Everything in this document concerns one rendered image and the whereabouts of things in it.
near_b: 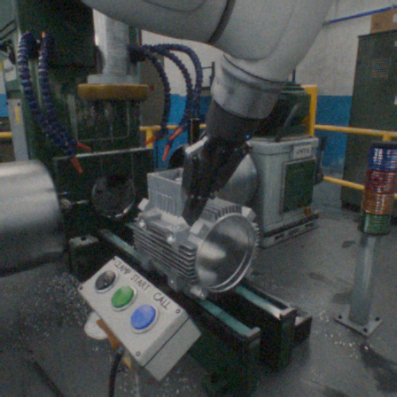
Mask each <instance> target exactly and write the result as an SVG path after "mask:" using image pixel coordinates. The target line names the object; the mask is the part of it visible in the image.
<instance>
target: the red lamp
mask: <svg viewBox="0 0 397 397"><path fill-rule="evenodd" d="M396 183H397V171H393V172H391V171H385V170H377V169H372V168H367V169H366V176H365V182H364V187H363V188H364V189H366V190H368V191H374V192H380V193H392V192H395V189H396Z"/></svg>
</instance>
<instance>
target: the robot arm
mask: <svg viewBox="0 0 397 397"><path fill-rule="evenodd" d="M82 1H83V2H84V3H85V4H86V5H87V6H88V7H90V8H92V9H93V10H95V11H97V12H99V13H101V14H103V15H105V16H106V17H108V18H110V19H116V20H118V21H120V22H122V23H125V24H128V25H130V26H132V27H135V28H138V29H141V30H143V31H146V32H150V33H153V34H155V35H161V36H165V37H168V38H173V39H176V40H185V41H193V42H196V43H203V44H206V45H209V46H212V47H215V48H218V49H220V50H222V51H224V53H223V55H222V58H221V63H220V65H219V67H218V70H217V73H216V75H215V78H214V82H213V84H212V87H211V94H212V96H213V99H212V102H211V105H210V106H209V109H208V112H207V114H206V129H205V130H204V132H203V133H202V134H201V135H200V137H199V141H198V142H197V143H195V144H194V145H192V146H190V145H189V144H185V145H184V146H183V153H184V156H185V157H184V164H183V179H182V186H181V189H182V190H183V192H184V193H185V194H186V195H187V197H188V198H187V200H186V202H185V207H184V210H183V213H182V218H184V220H185V221H186V223H187V224H188V225H189V227H191V226H193V225H194V223H195V222H196V221H198V220H199V217H200V216H201V214H202V212H203V209H204V207H205V205H206V203H207V201H208V200H209V198H210V199H215V198H216V196H215V195H214V192H215V191H218V192H220V191H222V189H223V188H224V186H225V185H226V184H227V182H228V181H229V179H230V178H231V177H232V175H233V174H234V173H235V171H236V170H237V168H238V166H239V165H240V163H241V162H242V161H243V159H244V158H245V157H246V156H247V155H248V154H249V153H250V151H251V150H252V149H253V146H252V145H251V144H250V143H249V142H248V140H250V139H252V138H253V136H254V135H255V133H256V131H257V129H258V127H259V126H260V124H261V121H262V119H264V118H266V117H268V116H269V114H270V113H271V111H272V109H273V107H274V105H275V103H276V101H277V99H278V97H279V95H280V93H281V91H282V89H283V88H284V86H285V84H286V81H287V80H288V78H289V76H290V75H291V73H292V71H293V70H294V69H295V67H296V66H298V65H299V64H300V63H301V62H302V61H303V60H304V58H305V57H306V56H307V54H308V52H309V51H310V47H311V45H312V44H313V42H314V40H315V38H316V37H317V35H318V33H319V31H320V30H321V28H322V26H323V23H324V21H325V19H326V17H327V14H328V12H329V10H330V8H331V4H332V3H333V2H332V0H82ZM219 182H220V183H219Z"/></svg>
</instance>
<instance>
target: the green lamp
mask: <svg viewBox="0 0 397 397"><path fill-rule="evenodd" d="M391 214H392V213H390V214H371V213H368V212H365V211H363V210H362V209H361V211H360V218H359V219H360V220H359V224H358V228H359V229H360V230H362V231H365V232H368V233H372V234H386V233H388V230H389V226H390V221H391V220H390V219H391Z"/></svg>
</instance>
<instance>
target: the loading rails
mask: <svg viewBox="0 0 397 397"><path fill-rule="evenodd" d="M134 222H137V221H136V220H135V219H133V222H132V223H133V224H132V225H131V223H128V224H124V233H125V243H126V242H127V245H126V244H125V243H124V241H122V240H121V239H118V240H117V237H116V236H115V237H116V238H115V237H113V234H112V233H110V231H108V230H106V229H105V230H104V231H102V230H101V231H99V230H97V229H96V228H95V229H92V233H93V237H94V236H95V238H97V240H98V242H99V249H100V258H101V268H102V267H103V266H104V265H106V264H107V263H108V262H109V261H110V260H111V259H113V258H114V257H115V256H117V257H118V258H119V259H121V260H122V261H123V262H125V263H126V264H127V265H128V266H130V267H131V268H132V269H133V270H135V272H136V273H138V274H139V275H140V276H142V277H143V278H144V279H146V280H147V281H148V282H149V283H151V284H152V285H153V286H155V287H156V288H157V289H158V290H160V291H161V292H162V293H164V294H165V295H166V296H167V297H169V298H170V299H171V300H172V301H173V302H176V303H177V304H178V305H179V306H181V307H182V308H183V309H185V311H186V312H187V313H188V314H189V315H190V316H191V320H192V321H193V322H194V323H195V324H196V326H197V327H198V329H199V330H200V332H201V335H200V336H199V338H198V339H197V340H196V341H195V342H194V344H193V345H192V346H191V347H190V348H189V349H188V351H187V352H186V353H187V354H189V355H190V356H191V357H193V358H194V359H195V360H196V361H197V362H198V363H199V364H200V365H201V366H202V367H203V368H204V369H205V370H206V371H207V372H208V373H209V374H208V375H206V376H205V377H203V378H201V387H202V388H203V389H204V390H205V391H206V392H207V393H208V394H209V395H210V396H211V397H220V396H222V395H223V394H224V393H226V392H227V391H229V392H230V393H231V394H232V395H233V396H234V397H248V396H250V395H251V394H252V393H254V392H255V391H256V390H257V377H258V363H259V359H260V360H262V361H263V362H265V363H266V364H267V365H268V366H269V367H270V368H271V369H273V370H274V371H276V372H277V373H280V372H281V371H282V370H284V369H285V368H286V367H288V365H290V364H292V352H293V343H294V334H295V324H296V316H297V308H296V307H295V306H294V305H292V304H290V303H288V302H287V301H285V300H282V299H280V298H278V297H277V296H276V295H274V294H272V293H270V292H266V291H264V290H262V289H261V288H260V287H258V286H256V285H254V284H253V283H251V282H249V281H247V280H246V279H244V278H243V277H242V279H241V280H240V286H239V287H237V290H236V291H235V290H233V293H232V292H231V293H230V295H229V294H227V297H225V296H223V298H221V299H220V300H219V299H217V300H210V299H209V298H208V297H206V299H205V300H204V301H203V300H201V299H198V300H193V299H192V298H190V297H189V296H188V295H186V294H185V293H183V289H182V290H181V291H179V292H177V291H175V290H174V289H172V288H171V287H170V286H168V282H167V280H166V279H165V278H163V277H162V276H160V275H159V274H157V273H156V269H153V270H150V271H147V270H146V269H144V268H143V267H141V256H140V254H141V253H138V251H137V250H136V249H137V248H136V247H135V246H136V245H135V244H134V242H136V241H135V240H133V238H135V237H133V235H135V233H134V232H133V230H135V229H133V228H132V227H130V226H129V224H130V225H131V226H133V227H134V226H136V225H135V224H134ZM103 232H104V233H105V234H103ZM106 234H109V235H110V236H107V235H106ZM112 237H113V238H112ZM113 239H114V241H113ZM116 240H117V241H118V242H117V241H116ZM122 242H123V244H122ZM119 243H121V244H122V247H120V244H119ZM131 243H132V244H131ZM133 245H134V248H132V247H133ZM129 247H130V250H129ZM127 248H128V249H127ZM125 249H127V250H125ZM132 249H133V250H135V252H133V250H132ZM128 250H129V251H128ZM134 254H135V255H134ZM136 254H137V255H136Z"/></svg>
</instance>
